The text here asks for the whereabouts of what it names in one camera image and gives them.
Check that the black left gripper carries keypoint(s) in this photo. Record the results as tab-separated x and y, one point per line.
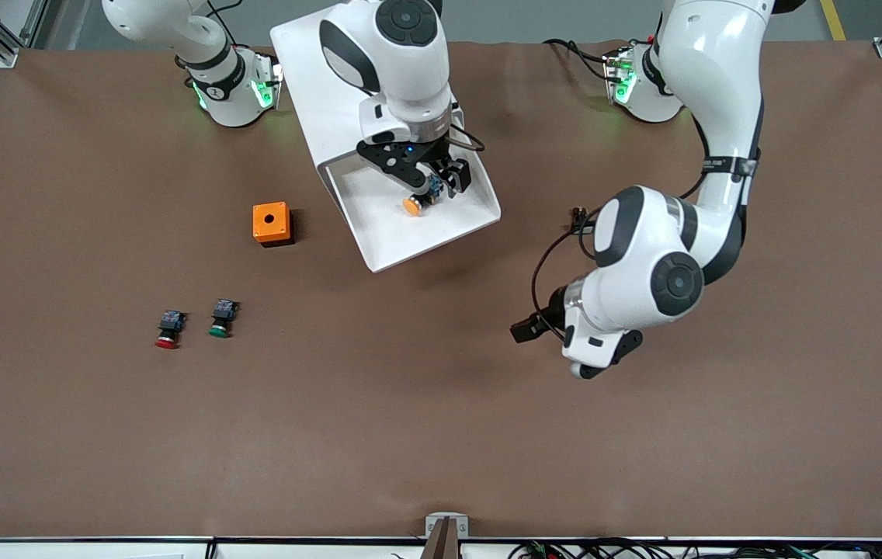
550	318

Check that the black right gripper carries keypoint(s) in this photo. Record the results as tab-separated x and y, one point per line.
441	167

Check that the white drawer cabinet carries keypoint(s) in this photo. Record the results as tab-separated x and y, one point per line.
317	93

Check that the small black switch module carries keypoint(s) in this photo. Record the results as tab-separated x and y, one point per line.
579	213

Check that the red push button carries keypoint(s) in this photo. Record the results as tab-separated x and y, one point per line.
169	331

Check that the orange button enclosure box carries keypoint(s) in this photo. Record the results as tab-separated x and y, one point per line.
270	221

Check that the yellow push button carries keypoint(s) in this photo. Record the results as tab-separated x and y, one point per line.
412	206

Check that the white plastic drawer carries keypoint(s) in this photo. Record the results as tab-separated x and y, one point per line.
410	241

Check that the brown table cover sheet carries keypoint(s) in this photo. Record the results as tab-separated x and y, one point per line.
441	404

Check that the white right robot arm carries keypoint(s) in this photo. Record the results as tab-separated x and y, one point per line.
402	70

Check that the green push button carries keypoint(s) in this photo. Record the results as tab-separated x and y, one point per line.
222	318

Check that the grey metal mount bracket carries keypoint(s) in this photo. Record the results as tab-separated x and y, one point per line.
460	524

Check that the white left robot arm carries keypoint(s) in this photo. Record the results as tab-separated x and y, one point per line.
713	78

